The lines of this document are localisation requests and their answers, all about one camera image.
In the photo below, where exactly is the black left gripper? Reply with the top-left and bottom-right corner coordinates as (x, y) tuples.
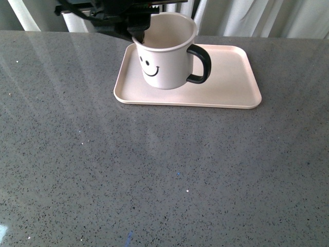
(54, 0), (178, 43)

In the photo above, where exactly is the white smiley mug black handle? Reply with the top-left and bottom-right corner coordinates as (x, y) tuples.
(133, 12), (212, 90)

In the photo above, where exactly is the beige rectangular plastic tray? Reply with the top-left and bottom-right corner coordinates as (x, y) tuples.
(114, 44), (262, 109)

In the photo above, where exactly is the white pleated curtain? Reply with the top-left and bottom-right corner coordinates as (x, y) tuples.
(1, 1), (328, 39)

